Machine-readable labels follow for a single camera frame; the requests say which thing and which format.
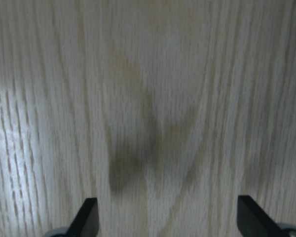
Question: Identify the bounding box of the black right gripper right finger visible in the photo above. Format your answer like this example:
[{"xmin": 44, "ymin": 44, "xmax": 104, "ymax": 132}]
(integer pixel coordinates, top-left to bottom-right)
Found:
[{"xmin": 237, "ymin": 195, "xmax": 296, "ymax": 237}]

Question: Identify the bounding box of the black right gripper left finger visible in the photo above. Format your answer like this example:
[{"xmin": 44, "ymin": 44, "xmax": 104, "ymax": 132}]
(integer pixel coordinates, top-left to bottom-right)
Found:
[{"xmin": 44, "ymin": 197, "xmax": 100, "ymax": 237}]

